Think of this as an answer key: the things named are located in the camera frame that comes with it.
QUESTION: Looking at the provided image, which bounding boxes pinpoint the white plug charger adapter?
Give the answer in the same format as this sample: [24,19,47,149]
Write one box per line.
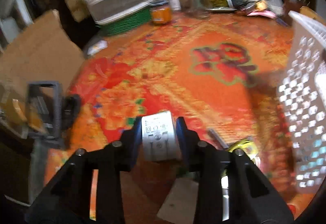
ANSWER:
[141,111,181,162]

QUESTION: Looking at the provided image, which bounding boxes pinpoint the white perforated plastic basket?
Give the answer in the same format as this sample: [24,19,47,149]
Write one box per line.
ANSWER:
[277,11,326,193]

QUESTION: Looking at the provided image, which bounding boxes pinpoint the yellow snack packet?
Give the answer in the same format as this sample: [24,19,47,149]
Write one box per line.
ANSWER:
[227,136,259,163]

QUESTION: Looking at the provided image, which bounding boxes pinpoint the white foam block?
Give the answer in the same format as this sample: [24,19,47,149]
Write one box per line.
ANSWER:
[157,178,198,224]

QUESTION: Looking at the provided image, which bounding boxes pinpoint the orange floral tablecloth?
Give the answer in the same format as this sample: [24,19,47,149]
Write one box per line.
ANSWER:
[44,11,317,224]

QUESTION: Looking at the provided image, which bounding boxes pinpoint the brown cardboard box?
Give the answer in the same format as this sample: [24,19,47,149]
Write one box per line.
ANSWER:
[1,9,85,97]

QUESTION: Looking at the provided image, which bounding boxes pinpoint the green plastic basket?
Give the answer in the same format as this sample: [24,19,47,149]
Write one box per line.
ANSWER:
[98,7,151,36]

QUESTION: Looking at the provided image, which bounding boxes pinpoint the empty clear glass jar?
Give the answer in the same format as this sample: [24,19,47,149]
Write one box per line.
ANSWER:
[187,0,210,19]

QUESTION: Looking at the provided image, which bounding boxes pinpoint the small orange jam jar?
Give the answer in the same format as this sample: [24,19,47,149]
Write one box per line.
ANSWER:
[150,0,172,24]

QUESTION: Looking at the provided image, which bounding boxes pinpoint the grey plastic frame tool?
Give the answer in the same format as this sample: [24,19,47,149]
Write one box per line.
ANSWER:
[25,81,83,150]

